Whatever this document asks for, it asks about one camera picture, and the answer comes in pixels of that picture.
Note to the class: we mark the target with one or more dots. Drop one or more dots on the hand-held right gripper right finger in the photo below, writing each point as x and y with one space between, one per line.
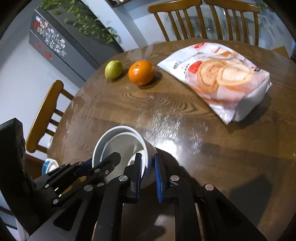
158 178

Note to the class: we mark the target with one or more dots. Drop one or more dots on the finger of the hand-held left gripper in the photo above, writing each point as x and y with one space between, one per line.
84 166
108 163

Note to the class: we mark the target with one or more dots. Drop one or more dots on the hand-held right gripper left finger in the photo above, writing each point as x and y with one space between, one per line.
138 171

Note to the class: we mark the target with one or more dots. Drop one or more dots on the white cylindrical bowl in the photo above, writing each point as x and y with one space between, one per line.
120 141

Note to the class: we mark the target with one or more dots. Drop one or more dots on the white patterned rectangular dish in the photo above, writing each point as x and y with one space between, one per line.
54 163

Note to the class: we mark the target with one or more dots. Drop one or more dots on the blue square plate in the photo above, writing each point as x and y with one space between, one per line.
45 167

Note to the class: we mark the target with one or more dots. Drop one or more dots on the wooden chair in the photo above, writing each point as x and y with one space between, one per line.
46 111
175 7
231 3

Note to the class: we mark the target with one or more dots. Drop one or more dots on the green pear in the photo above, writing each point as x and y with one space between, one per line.
113 69

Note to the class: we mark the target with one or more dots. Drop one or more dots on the orange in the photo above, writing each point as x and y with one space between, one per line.
141 73

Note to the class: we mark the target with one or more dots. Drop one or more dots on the grey refrigerator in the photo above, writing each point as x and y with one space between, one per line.
69 53

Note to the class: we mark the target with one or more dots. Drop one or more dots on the cake roll snack bag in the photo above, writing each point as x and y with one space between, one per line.
219 76

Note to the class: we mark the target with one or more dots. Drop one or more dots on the group of fridge photos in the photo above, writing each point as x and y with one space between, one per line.
52 37

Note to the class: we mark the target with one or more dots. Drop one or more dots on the hanging green plant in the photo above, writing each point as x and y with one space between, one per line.
92 25

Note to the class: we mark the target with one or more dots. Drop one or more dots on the small trailing green plant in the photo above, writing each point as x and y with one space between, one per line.
261 5

